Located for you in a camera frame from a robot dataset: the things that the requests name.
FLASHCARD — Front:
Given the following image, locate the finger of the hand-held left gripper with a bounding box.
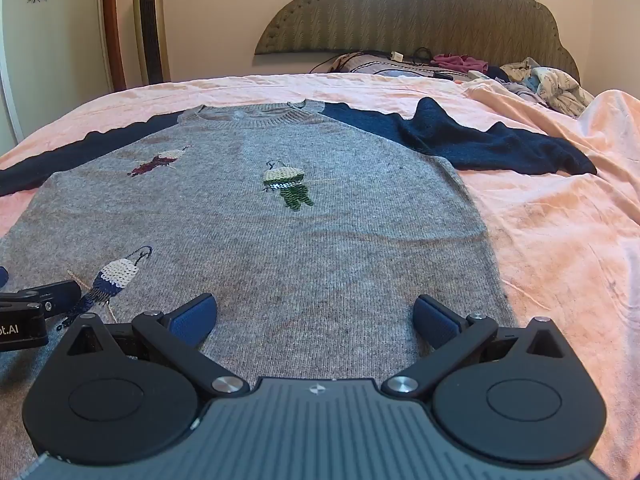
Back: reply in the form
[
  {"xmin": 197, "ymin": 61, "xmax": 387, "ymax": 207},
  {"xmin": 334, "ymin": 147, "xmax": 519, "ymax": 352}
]
[{"xmin": 0, "ymin": 282, "xmax": 82, "ymax": 317}]

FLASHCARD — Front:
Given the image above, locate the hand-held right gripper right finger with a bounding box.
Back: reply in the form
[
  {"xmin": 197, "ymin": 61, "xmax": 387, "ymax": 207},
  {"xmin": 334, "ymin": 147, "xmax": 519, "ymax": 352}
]
[{"xmin": 381, "ymin": 294, "xmax": 576, "ymax": 401}]

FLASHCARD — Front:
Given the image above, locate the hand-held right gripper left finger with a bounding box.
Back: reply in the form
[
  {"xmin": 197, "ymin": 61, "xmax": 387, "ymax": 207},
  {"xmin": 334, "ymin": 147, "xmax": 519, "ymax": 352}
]
[{"xmin": 63, "ymin": 293, "xmax": 251, "ymax": 401}]

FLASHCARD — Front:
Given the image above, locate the grey sweater with navy sleeves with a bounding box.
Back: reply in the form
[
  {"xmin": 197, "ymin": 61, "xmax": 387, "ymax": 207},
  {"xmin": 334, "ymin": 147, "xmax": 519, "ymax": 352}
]
[{"xmin": 0, "ymin": 99, "xmax": 599, "ymax": 397}]

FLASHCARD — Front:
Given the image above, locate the pile of crumpled clothes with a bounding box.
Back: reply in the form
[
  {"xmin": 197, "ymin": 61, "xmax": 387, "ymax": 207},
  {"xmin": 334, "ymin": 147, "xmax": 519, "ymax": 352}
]
[{"xmin": 487, "ymin": 57, "xmax": 596, "ymax": 119}]

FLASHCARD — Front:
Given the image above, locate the pink blanket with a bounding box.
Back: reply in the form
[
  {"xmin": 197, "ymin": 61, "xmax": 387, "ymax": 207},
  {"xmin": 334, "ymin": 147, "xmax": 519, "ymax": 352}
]
[{"xmin": 0, "ymin": 72, "xmax": 640, "ymax": 477}]

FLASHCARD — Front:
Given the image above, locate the white wardrobe with flower stickers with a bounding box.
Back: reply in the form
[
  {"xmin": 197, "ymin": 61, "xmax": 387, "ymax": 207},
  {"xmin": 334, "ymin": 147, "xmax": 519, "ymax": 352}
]
[{"xmin": 0, "ymin": 0, "xmax": 114, "ymax": 144}]

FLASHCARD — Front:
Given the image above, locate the pink garment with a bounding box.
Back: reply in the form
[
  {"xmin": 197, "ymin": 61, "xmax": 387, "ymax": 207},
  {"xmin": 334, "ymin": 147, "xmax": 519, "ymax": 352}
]
[{"xmin": 431, "ymin": 53, "xmax": 489, "ymax": 75}]

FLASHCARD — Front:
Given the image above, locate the striped pillow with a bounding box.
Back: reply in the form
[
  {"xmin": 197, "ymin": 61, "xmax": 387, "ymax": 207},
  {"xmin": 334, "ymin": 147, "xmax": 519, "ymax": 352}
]
[{"xmin": 332, "ymin": 52, "xmax": 402, "ymax": 76}]

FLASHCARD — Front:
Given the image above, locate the gold tower heater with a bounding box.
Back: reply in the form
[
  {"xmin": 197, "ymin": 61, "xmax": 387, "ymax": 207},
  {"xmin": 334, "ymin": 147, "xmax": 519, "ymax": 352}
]
[{"xmin": 131, "ymin": 0, "xmax": 172, "ymax": 85}]

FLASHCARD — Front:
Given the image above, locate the olive upholstered headboard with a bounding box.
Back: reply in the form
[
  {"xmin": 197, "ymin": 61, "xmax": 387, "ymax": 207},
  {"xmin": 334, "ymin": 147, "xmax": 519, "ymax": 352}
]
[{"xmin": 254, "ymin": 0, "xmax": 581, "ymax": 84}]

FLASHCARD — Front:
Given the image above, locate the brown wooden door frame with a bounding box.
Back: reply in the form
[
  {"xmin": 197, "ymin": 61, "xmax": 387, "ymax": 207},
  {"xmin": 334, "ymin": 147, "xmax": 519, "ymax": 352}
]
[{"xmin": 100, "ymin": 0, "xmax": 127, "ymax": 94}]

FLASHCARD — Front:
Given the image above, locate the black cable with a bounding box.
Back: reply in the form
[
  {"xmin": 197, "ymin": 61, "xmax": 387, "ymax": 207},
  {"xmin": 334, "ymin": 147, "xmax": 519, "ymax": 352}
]
[{"xmin": 310, "ymin": 48, "xmax": 437, "ymax": 75}]

